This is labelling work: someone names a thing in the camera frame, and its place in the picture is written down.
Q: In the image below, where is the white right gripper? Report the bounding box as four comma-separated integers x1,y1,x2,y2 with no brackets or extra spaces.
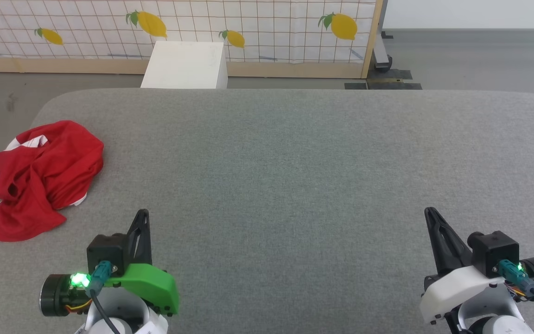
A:
419,207,534,325

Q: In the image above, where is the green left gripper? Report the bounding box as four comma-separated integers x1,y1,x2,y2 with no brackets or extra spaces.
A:
40,210,180,318

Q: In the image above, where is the red and white garment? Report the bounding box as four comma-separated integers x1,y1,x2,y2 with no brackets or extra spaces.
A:
0,120,105,243

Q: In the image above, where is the white box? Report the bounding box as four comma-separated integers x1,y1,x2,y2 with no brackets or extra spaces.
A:
140,41,229,90

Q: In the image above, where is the grey metal stand with caster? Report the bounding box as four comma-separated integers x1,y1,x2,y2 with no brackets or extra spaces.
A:
372,0,394,73

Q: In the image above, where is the lemon print grid screen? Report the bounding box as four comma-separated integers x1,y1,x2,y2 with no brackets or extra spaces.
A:
0,0,378,65

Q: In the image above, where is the black left camera cable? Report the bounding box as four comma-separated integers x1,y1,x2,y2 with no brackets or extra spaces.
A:
85,260,122,334

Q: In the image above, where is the black camera cable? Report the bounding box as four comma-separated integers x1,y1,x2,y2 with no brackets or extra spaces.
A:
85,260,122,334
497,259,534,328

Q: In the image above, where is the black right camera cable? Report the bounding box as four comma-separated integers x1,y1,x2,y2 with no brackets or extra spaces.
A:
497,259,534,328

